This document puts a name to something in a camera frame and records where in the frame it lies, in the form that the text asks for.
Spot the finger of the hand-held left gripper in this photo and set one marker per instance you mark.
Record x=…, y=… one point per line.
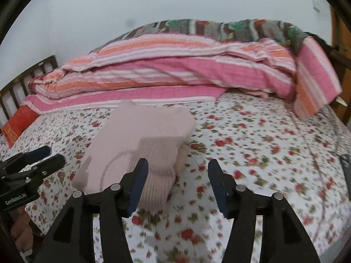
x=52, y=163
x=38, y=153

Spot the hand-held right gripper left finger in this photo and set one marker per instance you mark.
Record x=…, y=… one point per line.
x=138, y=186

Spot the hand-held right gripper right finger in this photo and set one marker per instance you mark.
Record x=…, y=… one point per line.
x=219, y=189

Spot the pink knitted sweater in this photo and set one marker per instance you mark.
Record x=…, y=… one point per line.
x=142, y=126

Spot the person's left hand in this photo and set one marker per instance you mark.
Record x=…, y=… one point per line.
x=20, y=224

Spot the red pillow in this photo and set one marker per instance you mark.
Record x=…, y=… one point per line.
x=19, y=123

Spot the floral bed sheet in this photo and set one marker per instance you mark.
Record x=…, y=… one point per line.
x=260, y=128

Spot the dark wooden headboard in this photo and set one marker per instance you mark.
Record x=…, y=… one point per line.
x=41, y=63

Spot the pink orange striped quilt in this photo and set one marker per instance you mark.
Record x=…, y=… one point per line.
x=178, y=68

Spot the black smartphone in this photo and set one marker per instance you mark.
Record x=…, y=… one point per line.
x=346, y=161

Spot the multicolour floral patchwork blanket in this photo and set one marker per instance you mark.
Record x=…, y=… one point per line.
x=219, y=27

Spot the dark wooden footboard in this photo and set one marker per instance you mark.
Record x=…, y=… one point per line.
x=338, y=56

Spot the dark cloth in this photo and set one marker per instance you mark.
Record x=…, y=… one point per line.
x=318, y=39

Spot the wooden door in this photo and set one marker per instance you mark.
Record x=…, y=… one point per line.
x=336, y=24

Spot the white wall switch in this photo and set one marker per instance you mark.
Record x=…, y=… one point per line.
x=316, y=6

